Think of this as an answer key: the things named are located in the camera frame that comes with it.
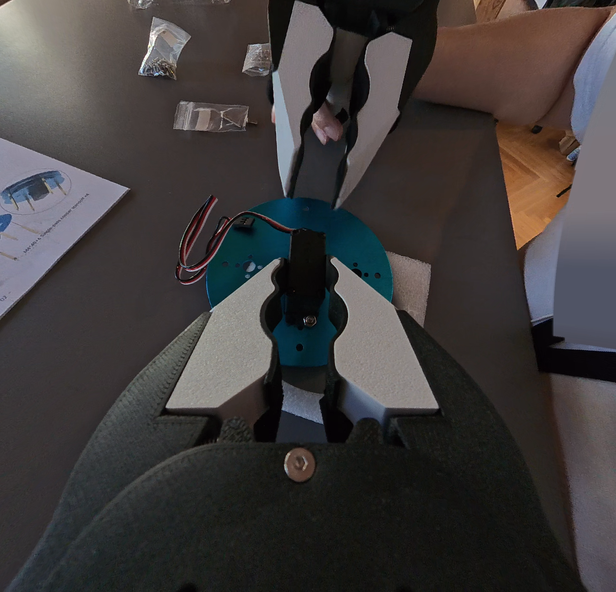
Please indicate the clear bag of dark screws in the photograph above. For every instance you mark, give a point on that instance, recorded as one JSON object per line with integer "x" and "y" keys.
{"x": 166, "y": 48}

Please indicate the person's right forearm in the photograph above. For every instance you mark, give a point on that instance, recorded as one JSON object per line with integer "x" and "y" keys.
{"x": 505, "y": 62}

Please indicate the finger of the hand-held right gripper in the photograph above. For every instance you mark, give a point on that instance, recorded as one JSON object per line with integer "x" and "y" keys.
{"x": 385, "y": 82}
{"x": 293, "y": 72}

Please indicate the small clear bag of nuts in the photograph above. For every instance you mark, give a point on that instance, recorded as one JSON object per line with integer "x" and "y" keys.
{"x": 255, "y": 60}

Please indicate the white foam sheet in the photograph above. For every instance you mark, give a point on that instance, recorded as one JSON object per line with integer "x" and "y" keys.
{"x": 409, "y": 284}

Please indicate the silver hex nut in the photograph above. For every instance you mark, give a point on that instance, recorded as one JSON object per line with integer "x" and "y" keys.
{"x": 310, "y": 320}

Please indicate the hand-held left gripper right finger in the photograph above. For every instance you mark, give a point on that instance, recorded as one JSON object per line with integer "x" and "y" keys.
{"x": 380, "y": 361}

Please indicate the person's right hand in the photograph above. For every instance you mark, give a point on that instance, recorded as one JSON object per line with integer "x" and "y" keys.
{"x": 327, "y": 127}

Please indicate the person's white shirt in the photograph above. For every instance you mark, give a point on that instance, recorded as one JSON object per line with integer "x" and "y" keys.
{"x": 592, "y": 433}

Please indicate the blue round metal plate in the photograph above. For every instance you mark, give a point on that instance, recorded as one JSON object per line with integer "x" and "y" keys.
{"x": 356, "y": 245}

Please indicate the clear zip bag white label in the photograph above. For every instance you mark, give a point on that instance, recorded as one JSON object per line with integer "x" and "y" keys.
{"x": 207, "y": 116}

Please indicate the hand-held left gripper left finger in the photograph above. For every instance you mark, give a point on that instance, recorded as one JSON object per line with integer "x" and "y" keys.
{"x": 226, "y": 356}

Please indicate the black servo motor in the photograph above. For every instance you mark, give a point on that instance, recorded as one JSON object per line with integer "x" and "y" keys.
{"x": 305, "y": 264}

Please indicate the white instruction booklet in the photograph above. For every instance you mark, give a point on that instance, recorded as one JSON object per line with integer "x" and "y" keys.
{"x": 48, "y": 245}

